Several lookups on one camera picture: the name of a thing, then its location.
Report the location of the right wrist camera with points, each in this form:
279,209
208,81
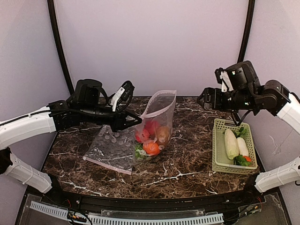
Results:
223,79

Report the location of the pale green perforated basket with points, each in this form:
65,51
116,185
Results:
220,161

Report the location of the white radish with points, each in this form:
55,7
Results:
231,144
243,150

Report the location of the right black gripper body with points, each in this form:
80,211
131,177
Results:
211,99

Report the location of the lower clear zip bag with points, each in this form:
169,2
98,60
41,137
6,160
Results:
113,150

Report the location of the small orange tangerine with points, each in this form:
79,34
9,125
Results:
248,159

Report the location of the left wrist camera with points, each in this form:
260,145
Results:
124,92

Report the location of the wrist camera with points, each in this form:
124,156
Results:
223,79
124,92

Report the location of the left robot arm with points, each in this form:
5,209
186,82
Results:
89,103

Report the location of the brown potato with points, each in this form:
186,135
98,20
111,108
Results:
163,135

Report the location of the small red tomato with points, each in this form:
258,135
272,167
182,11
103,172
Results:
142,135

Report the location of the white slotted cable duct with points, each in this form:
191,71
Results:
126,218

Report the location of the orange persimmon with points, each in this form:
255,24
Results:
151,148

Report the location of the small electronics board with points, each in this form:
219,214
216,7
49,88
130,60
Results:
75,219

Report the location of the green grape bunch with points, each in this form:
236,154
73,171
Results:
140,155

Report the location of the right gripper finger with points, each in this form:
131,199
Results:
202,95
201,102

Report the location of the red apple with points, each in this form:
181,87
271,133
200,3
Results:
151,126

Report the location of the dotted zip bag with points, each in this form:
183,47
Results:
160,108

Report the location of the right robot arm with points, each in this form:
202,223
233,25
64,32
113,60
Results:
241,90

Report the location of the left black frame post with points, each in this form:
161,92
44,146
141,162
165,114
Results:
59,47

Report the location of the right black frame post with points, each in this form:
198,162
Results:
247,30

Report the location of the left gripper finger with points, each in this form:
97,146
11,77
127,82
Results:
131,124
133,118

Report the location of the black frame post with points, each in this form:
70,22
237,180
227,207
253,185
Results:
59,47
247,30

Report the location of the black front rail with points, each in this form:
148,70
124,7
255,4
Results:
153,192

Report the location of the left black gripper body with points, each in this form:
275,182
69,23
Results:
119,121

